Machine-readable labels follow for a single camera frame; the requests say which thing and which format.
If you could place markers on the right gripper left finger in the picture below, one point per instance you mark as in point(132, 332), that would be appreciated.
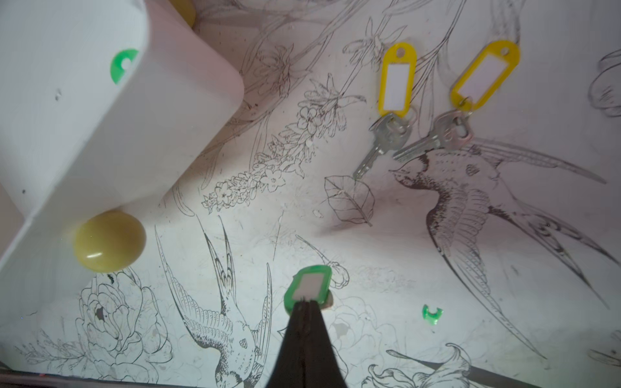
point(289, 368)

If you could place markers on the white drawer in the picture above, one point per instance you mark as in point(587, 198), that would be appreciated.
point(102, 103)

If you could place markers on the key with green tag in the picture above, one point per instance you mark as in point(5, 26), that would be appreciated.
point(310, 284)

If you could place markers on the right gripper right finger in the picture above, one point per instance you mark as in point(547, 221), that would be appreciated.
point(321, 368)

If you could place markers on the keys with yellow tag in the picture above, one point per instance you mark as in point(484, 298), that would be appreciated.
point(393, 128)

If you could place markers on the small green plastic fragment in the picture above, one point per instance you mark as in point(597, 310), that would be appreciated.
point(431, 316)

